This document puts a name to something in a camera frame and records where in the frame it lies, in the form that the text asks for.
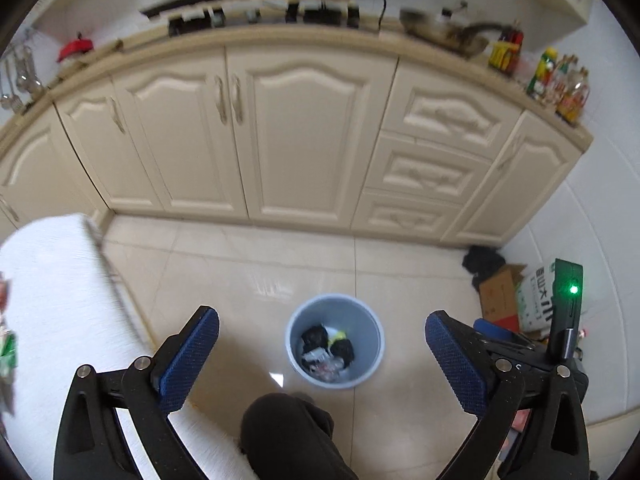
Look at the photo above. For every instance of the black bag on floor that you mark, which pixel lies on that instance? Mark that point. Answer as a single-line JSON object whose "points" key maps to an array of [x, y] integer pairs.
{"points": [[482, 263]]}

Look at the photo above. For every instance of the trash pile on table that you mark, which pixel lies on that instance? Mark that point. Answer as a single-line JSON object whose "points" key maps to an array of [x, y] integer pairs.
{"points": [[8, 344]]}

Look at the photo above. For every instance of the light blue trash bin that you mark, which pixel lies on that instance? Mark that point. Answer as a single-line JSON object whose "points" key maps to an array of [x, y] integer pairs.
{"points": [[335, 341]]}

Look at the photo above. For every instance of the black gas stove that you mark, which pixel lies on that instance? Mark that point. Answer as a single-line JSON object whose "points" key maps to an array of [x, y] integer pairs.
{"points": [[185, 16]]}

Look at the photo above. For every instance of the amber oil bottle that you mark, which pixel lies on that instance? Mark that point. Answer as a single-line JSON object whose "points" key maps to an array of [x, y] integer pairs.
{"points": [[572, 102]]}

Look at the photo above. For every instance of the cream kitchen cabinet unit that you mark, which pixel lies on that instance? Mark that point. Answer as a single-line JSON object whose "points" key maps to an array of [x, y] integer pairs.
{"points": [[301, 127]]}

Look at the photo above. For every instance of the yellow red seasoning package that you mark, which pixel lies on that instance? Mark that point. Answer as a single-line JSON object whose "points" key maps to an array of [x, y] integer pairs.
{"points": [[506, 51]]}

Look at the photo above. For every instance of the brown cardboard box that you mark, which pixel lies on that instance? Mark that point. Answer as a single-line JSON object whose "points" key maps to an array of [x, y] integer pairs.
{"points": [[498, 297]]}

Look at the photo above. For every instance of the white cloth covered table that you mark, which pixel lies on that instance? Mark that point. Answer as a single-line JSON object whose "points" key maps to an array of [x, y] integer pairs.
{"points": [[67, 311]]}

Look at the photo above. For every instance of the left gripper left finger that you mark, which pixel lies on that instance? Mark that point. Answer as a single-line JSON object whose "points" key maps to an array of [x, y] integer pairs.
{"points": [[91, 444]]}

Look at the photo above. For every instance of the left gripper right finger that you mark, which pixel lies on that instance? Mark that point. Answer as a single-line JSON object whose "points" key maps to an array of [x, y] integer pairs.
{"points": [[493, 381]]}

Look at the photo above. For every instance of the green label oil bottle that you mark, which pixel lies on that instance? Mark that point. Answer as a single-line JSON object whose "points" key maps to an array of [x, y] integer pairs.
{"points": [[537, 86]]}

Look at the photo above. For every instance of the white green printed carton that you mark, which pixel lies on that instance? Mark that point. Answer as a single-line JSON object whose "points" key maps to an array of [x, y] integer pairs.
{"points": [[556, 284]]}

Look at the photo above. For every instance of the red pot lid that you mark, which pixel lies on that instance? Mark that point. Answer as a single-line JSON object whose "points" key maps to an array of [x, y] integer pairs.
{"points": [[80, 45]]}

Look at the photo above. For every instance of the steel wok pan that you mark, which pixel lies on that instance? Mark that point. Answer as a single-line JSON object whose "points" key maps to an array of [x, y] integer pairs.
{"points": [[442, 31]]}

